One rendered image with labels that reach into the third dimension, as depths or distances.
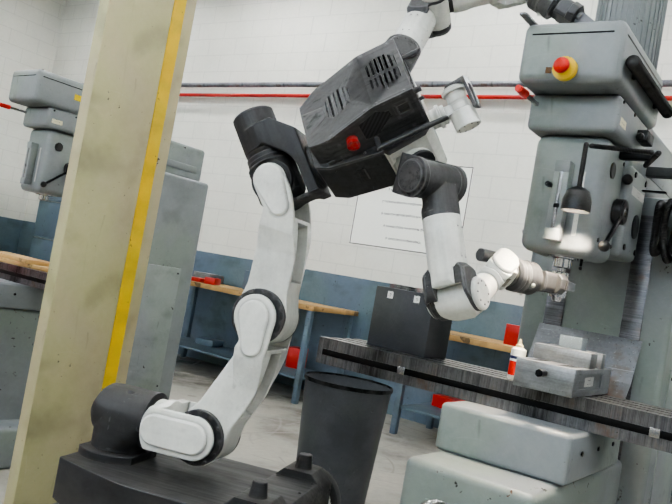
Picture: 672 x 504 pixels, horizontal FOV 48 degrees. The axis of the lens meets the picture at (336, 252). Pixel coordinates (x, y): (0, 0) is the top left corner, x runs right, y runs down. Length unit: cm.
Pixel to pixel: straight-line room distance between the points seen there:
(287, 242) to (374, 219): 550
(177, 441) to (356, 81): 100
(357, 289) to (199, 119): 308
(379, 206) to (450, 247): 570
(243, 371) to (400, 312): 59
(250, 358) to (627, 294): 119
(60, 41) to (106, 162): 878
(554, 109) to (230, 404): 115
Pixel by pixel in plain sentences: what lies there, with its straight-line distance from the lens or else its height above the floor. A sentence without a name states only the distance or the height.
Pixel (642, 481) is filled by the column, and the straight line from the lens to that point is 249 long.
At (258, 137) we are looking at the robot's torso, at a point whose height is 147.
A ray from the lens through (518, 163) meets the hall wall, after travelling 686.
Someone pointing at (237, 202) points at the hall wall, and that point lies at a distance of 850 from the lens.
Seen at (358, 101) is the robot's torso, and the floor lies 156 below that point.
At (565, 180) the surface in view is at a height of 150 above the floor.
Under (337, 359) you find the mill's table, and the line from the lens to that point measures 231.
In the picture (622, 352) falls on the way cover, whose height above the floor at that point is 108.
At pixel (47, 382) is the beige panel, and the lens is 301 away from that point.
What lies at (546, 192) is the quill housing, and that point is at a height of 147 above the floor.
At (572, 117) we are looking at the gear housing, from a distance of 209.
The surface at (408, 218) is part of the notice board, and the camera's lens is 721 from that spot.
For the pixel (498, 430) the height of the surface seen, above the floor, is 85.
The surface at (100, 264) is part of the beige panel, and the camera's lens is 304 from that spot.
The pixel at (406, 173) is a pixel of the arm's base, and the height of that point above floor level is 141.
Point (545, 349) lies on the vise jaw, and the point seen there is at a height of 106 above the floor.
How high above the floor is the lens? 114
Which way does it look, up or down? 2 degrees up
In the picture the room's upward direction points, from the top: 10 degrees clockwise
